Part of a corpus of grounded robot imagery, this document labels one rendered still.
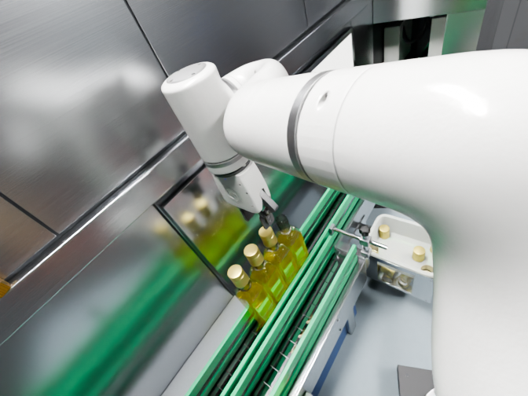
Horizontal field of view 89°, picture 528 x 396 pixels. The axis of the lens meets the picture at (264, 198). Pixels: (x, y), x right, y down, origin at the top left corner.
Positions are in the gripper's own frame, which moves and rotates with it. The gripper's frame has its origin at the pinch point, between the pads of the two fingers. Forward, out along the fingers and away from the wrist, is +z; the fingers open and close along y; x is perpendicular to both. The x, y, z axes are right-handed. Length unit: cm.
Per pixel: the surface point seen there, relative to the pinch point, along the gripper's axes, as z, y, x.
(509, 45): 92, 23, 299
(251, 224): 15.0, -12.1, 4.4
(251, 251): 5.7, 0.5, -6.1
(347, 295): 34.4, 15.4, 5.1
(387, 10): -6, -10, 103
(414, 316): 64, 30, 20
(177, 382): 34, -13, -39
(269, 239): 7.2, 1.5, -0.8
